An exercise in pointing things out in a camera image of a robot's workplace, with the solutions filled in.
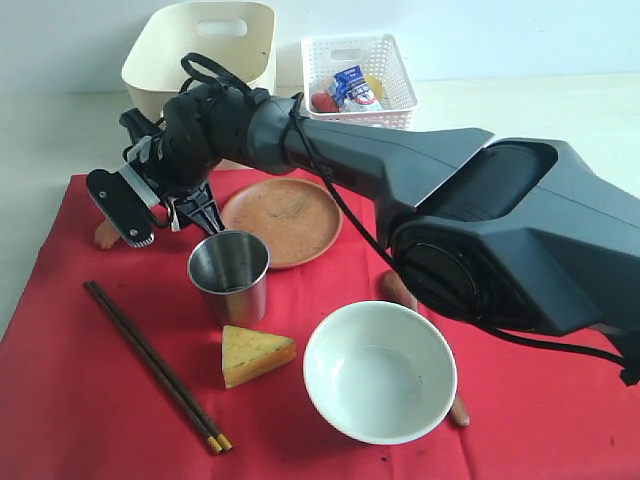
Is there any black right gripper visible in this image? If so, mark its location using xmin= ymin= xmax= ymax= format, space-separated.
xmin=119 ymin=107 xmax=226 ymax=235

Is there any stainless steel cup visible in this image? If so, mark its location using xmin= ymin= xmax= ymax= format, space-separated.
xmin=187 ymin=230 xmax=271 ymax=328

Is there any yellow cheese wedge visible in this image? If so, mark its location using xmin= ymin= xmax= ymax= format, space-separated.
xmin=221 ymin=325 xmax=296 ymax=389

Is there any red sausage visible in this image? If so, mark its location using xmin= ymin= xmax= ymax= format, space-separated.
xmin=311 ymin=92 xmax=340 ymax=113

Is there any white blue milk carton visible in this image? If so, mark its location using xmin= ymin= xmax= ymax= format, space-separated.
xmin=326 ymin=65 xmax=383 ymax=113

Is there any yellow lemon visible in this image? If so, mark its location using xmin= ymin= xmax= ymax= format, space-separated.
xmin=366 ymin=75 xmax=384 ymax=102

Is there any white ceramic bowl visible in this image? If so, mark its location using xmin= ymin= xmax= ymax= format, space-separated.
xmin=303 ymin=301 xmax=458 ymax=445

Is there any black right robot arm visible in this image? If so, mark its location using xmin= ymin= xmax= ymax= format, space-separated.
xmin=120 ymin=85 xmax=639 ymax=369

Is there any red table cloth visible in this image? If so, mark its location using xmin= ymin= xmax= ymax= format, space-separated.
xmin=1 ymin=175 xmax=639 ymax=479

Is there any cream plastic tub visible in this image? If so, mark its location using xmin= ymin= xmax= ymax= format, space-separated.
xmin=121 ymin=1 xmax=276 ymax=121

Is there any white perforated plastic basket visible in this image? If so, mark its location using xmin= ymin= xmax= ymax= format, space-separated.
xmin=300 ymin=33 xmax=418 ymax=130

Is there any brown wooden spoon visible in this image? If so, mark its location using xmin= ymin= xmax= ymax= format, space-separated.
xmin=379 ymin=270 xmax=471 ymax=428

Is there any dark brown chopstick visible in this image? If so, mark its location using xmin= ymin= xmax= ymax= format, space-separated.
xmin=83 ymin=282 xmax=225 ymax=455
xmin=89 ymin=280 xmax=235 ymax=451

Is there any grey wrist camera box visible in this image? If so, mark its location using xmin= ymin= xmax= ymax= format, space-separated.
xmin=86 ymin=161 xmax=160 ymax=248

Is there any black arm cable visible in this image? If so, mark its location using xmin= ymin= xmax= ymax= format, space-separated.
xmin=179 ymin=52 xmax=640 ymax=387

